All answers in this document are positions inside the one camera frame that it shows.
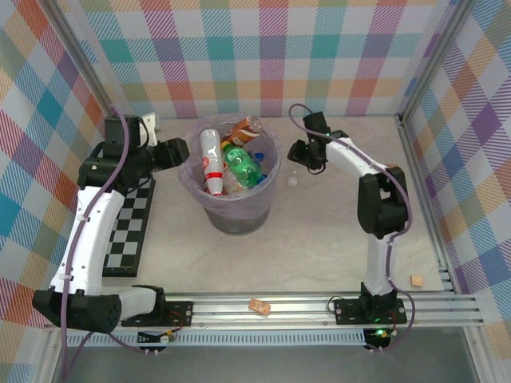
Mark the aluminium frame post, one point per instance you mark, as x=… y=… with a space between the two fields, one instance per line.
x=439 y=56
x=80 y=56

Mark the green Sprite plastic bottle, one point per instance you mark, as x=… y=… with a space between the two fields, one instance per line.
x=241 y=167

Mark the white bottle red stripes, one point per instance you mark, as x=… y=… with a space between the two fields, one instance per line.
x=211 y=159

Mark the metal mesh waste bin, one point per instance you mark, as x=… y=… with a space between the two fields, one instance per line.
x=239 y=221

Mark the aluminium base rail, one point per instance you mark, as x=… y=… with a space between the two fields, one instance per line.
x=279 y=315

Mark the clear bottle blue cap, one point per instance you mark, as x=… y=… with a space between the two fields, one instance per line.
x=260 y=156

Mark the aluminium side floor rail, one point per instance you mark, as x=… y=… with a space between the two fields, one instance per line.
x=427 y=207

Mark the right small circuit board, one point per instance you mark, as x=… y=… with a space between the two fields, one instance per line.
x=377 y=337

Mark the brown plastic bottle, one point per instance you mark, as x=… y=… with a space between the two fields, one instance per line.
x=241 y=133

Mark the black white checkerboard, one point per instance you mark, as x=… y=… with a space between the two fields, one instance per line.
x=129 y=235

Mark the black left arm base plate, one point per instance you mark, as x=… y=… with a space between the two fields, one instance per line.
x=179 y=313

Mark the small circuit board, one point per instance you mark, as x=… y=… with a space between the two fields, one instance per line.
x=157 y=338
x=377 y=337

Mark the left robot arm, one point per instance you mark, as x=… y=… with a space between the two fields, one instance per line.
x=92 y=247

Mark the small light wooden block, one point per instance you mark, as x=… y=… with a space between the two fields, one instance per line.
x=417 y=281

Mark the translucent purple bin liner bag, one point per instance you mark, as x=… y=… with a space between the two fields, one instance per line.
x=191 y=175

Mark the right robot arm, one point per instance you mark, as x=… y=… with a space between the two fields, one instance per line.
x=383 y=207

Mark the small orange brown block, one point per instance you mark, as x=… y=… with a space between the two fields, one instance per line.
x=260 y=306

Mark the white bottle cap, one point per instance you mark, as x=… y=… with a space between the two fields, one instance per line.
x=292 y=182

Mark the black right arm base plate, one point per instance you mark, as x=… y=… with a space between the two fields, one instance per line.
x=351 y=311

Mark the left small circuit board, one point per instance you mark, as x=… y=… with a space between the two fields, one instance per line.
x=157 y=338

